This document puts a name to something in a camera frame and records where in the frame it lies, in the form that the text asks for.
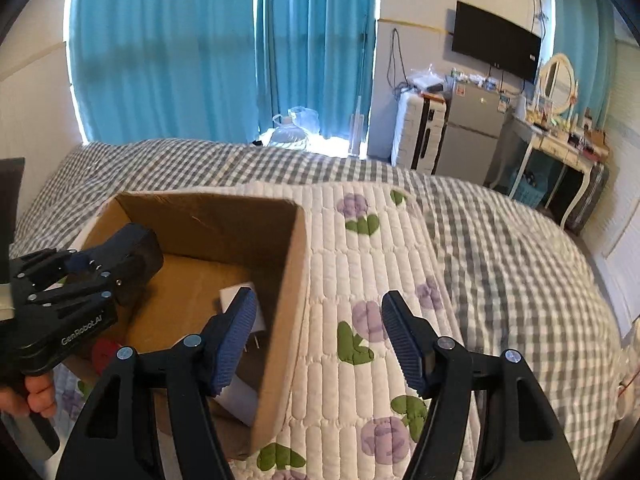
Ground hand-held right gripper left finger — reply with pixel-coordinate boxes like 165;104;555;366
55;287;259;480

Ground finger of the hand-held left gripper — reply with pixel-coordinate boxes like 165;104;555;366
14;274;122;322
11;247;112;288

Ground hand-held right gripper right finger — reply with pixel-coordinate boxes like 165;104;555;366
381;290;581;480

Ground black rectangular case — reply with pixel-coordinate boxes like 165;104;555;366
79;223;165;307

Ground brown cardboard box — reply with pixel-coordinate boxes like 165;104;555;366
64;192;312;462

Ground person's left hand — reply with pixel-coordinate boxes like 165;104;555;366
0;372;57;419

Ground red round object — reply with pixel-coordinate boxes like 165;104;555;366
91;338;124;375

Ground white power adapter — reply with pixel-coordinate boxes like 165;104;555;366
218;284;282;429

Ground dark panel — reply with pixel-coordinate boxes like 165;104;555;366
0;157;26;287

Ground white floral quilted blanket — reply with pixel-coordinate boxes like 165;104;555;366
50;180;482;480

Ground grey checkered bedsheet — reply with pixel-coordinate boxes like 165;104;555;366
10;137;632;480

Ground blue plastic basket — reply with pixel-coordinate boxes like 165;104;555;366
509;167;549;209

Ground white ribbed suitcase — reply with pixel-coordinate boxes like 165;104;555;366
390;87;449;174

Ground clear water jug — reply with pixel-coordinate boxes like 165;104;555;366
260;114;314;149

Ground grey small refrigerator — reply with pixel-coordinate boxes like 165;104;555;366
434;82;512;187

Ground clear plastic bag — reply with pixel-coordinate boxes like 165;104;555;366
287;105;321;137

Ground dark hard suitcase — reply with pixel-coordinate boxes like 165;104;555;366
566;162;611;234

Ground white dressing table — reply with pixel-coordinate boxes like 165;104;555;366
487;111;609;232

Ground wide blue curtain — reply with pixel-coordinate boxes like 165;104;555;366
64;0;262;147

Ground plastic bag with packages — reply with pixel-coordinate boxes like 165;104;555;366
406;66;449;97

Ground row of cosmetic bottles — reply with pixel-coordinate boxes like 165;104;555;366
520;94;609;157

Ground white oval mirror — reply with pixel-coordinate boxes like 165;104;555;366
537;53;577;117

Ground narrow blue curtain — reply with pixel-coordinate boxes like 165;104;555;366
254;0;377;140

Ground blue curtain beside mirror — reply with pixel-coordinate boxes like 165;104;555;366
545;0;619;128

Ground black hanging cables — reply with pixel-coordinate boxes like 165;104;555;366
387;27;407;97

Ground black wall television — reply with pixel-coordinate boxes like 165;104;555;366
451;1;544;84

